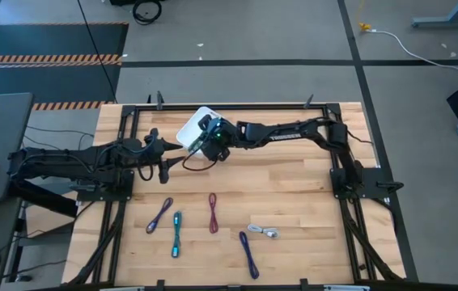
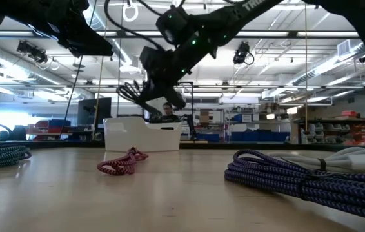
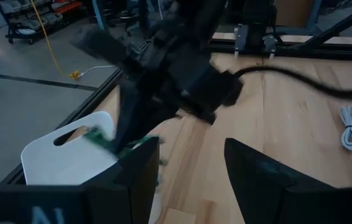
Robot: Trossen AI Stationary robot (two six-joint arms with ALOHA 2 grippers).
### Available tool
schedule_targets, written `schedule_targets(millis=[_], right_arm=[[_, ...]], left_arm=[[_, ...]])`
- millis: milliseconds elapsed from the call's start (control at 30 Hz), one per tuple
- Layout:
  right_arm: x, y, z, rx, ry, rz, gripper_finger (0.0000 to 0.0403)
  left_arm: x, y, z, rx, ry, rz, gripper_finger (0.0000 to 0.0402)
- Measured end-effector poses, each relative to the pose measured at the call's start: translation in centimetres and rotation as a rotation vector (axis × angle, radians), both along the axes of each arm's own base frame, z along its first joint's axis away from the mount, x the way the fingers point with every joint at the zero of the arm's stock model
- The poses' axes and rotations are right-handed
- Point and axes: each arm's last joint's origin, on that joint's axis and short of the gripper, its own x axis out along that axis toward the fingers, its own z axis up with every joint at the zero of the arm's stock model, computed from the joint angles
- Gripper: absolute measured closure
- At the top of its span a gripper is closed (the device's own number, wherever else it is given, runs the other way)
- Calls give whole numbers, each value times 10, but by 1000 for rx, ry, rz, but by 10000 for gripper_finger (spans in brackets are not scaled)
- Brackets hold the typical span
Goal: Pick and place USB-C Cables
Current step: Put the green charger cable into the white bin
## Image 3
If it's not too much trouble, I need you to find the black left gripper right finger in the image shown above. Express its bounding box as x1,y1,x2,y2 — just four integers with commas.
225,138,335,224

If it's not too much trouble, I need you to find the brown cardboard panel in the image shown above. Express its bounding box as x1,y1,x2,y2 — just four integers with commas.
274,0,317,29

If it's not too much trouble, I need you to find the white USB-C cable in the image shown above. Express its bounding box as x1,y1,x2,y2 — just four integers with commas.
339,105,352,152

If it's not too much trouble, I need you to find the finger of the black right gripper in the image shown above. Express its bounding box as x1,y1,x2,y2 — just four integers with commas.
110,82,139,153
126,90,180,150

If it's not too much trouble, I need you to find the yellow extension cord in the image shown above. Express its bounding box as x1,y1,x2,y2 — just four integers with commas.
30,0,81,81

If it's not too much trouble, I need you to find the blue-grey table leg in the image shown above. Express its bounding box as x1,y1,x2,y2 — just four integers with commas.
91,0,109,32

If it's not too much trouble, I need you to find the green USB-C cable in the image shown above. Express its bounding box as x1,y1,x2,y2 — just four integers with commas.
82,125,169,187

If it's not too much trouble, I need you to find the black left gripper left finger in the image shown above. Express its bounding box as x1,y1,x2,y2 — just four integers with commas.
82,136,160,224

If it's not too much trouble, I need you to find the white plastic bin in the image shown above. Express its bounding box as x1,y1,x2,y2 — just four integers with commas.
20,111,163,224

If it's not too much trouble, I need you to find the black cart with bins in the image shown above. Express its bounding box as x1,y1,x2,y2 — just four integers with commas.
0,0,85,45

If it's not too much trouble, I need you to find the white power cord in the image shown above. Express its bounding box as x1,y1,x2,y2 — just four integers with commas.
79,64,116,78

